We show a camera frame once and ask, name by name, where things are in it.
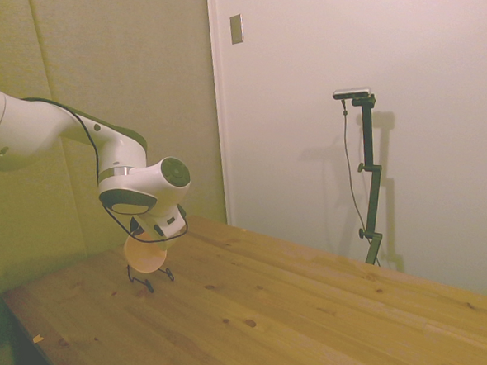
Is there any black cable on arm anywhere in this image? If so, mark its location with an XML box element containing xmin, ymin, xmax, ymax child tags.
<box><xmin>12</xmin><ymin>95</ymin><xmax>197</xmax><ymax>247</ymax></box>

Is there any grey stereo camera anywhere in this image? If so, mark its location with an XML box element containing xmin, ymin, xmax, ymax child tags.
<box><xmin>332</xmin><ymin>84</ymin><xmax>373</xmax><ymax>103</ymax></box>

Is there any thin camera cable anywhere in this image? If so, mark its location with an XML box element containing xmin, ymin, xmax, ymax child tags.
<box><xmin>334</xmin><ymin>97</ymin><xmax>376</xmax><ymax>231</ymax></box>

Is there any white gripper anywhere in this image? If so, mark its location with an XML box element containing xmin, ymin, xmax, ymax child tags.
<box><xmin>129</xmin><ymin>201</ymin><xmax>188</xmax><ymax>244</ymax></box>

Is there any grey wall plate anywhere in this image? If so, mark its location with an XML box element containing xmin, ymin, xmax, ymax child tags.
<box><xmin>227</xmin><ymin>12</ymin><xmax>247</xmax><ymax>47</ymax></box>

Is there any black wire dish rack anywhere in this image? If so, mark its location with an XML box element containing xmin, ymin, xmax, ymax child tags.
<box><xmin>123</xmin><ymin>263</ymin><xmax>177</xmax><ymax>296</ymax></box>

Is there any white door frame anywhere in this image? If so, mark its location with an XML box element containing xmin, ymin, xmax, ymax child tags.
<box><xmin>190</xmin><ymin>0</ymin><xmax>249</xmax><ymax>226</ymax></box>

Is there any black jointed camera stand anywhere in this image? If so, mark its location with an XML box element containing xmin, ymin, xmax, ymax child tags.
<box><xmin>340</xmin><ymin>93</ymin><xmax>393</xmax><ymax>267</ymax></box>

